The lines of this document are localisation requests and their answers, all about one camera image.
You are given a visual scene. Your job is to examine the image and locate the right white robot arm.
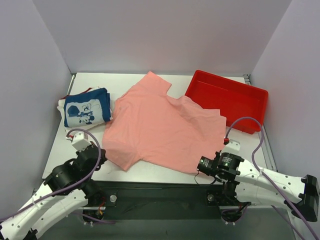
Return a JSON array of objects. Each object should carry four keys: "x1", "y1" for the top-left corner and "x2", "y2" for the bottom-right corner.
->
[{"x1": 197, "y1": 152, "x2": 320, "y2": 222}]

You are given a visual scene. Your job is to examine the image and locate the red plastic bin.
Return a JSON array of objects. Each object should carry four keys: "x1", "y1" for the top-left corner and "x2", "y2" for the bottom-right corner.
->
[{"x1": 185, "y1": 70, "x2": 269, "y2": 134}]

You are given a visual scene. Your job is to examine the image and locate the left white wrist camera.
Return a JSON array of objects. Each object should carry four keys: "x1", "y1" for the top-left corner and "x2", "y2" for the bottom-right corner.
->
[{"x1": 66, "y1": 132, "x2": 91, "y2": 152}]

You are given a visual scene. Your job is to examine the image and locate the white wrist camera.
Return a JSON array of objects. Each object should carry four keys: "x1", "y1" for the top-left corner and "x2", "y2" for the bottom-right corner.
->
[
  {"x1": 221, "y1": 138, "x2": 241, "y2": 155},
  {"x1": 66, "y1": 132, "x2": 91, "y2": 152}
]

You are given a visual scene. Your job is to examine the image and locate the pink t shirt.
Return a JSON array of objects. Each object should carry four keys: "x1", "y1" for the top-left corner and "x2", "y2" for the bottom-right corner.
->
[{"x1": 102, "y1": 72, "x2": 226, "y2": 174}]

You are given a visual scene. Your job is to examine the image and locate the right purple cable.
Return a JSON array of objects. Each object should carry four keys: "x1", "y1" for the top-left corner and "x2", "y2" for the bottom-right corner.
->
[{"x1": 223, "y1": 116, "x2": 320, "y2": 240}]

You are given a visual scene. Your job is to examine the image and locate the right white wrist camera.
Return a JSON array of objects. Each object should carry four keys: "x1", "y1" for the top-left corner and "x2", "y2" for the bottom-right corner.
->
[{"x1": 221, "y1": 138, "x2": 241, "y2": 155}]

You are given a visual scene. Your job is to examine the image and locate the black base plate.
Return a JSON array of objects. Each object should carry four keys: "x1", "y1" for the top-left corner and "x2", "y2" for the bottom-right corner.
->
[{"x1": 74, "y1": 179, "x2": 253, "y2": 225}]

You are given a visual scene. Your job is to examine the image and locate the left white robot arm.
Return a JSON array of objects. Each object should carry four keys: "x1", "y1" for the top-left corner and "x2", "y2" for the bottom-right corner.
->
[{"x1": 0, "y1": 144, "x2": 107, "y2": 240}]

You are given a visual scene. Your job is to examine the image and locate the right aluminium frame rail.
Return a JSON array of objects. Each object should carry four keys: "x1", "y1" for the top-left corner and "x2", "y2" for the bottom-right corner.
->
[{"x1": 243, "y1": 73, "x2": 278, "y2": 173}]

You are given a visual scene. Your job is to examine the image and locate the folded white t shirt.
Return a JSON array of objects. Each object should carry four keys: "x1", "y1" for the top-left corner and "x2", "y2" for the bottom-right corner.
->
[{"x1": 57, "y1": 86, "x2": 112, "y2": 135}]

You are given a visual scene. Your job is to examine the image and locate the folded blue printed t shirt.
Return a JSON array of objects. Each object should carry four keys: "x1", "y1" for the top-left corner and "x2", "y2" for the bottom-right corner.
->
[{"x1": 62, "y1": 87, "x2": 112, "y2": 128}]

